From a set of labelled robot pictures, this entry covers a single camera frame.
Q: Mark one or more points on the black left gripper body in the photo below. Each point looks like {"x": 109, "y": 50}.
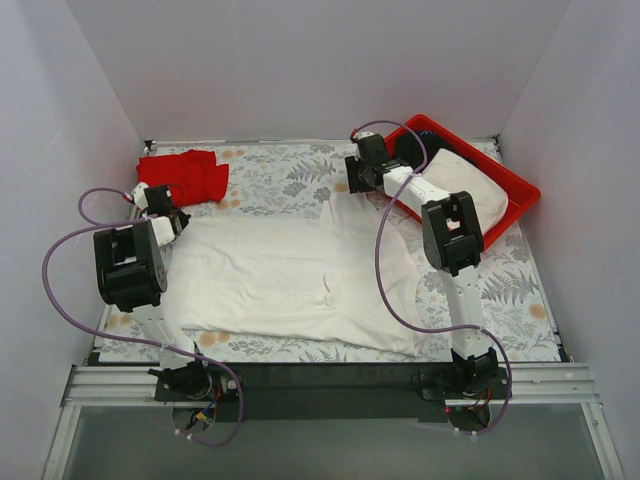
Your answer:
{"x": 181, "y": 220}

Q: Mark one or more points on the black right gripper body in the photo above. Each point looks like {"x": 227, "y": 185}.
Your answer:
{"x": 351, "y": 174}

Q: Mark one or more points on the white t shirt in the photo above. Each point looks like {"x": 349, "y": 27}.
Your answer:
{"x": 296, "y": 277}

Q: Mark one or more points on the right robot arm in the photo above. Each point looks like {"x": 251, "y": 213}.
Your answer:
{"x": 452, "y": 242}

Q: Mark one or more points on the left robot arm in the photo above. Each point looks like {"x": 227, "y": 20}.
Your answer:
{"x": 131, "y": 276}

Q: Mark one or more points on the red folded t shirt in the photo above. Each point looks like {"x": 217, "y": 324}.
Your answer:
{"x": 194, "y": 177}

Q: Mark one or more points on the black t shirt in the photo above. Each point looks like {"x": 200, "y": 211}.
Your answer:
{"x": 409, "y": 153}

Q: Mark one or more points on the cream folded t shirt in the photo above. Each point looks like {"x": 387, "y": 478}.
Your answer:
{"x": 451, "y": 172}

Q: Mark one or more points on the floral table mat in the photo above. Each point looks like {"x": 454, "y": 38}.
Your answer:
{"x": 294, "y": 181}

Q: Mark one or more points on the red plastic bin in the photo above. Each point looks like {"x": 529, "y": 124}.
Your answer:
{"x": 521, "y": 194}

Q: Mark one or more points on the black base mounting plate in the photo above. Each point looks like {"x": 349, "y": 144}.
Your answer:
{"x": 334, "y": 391}

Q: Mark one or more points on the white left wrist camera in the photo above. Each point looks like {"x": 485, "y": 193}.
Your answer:
{"x": 138, "y": 196}

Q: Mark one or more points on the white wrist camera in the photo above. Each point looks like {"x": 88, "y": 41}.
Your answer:
{"x": 362, "y": 135}
{"x": 138, "y": 196}

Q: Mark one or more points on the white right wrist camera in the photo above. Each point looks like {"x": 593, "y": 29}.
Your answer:
{"x": 362, "y": 135}

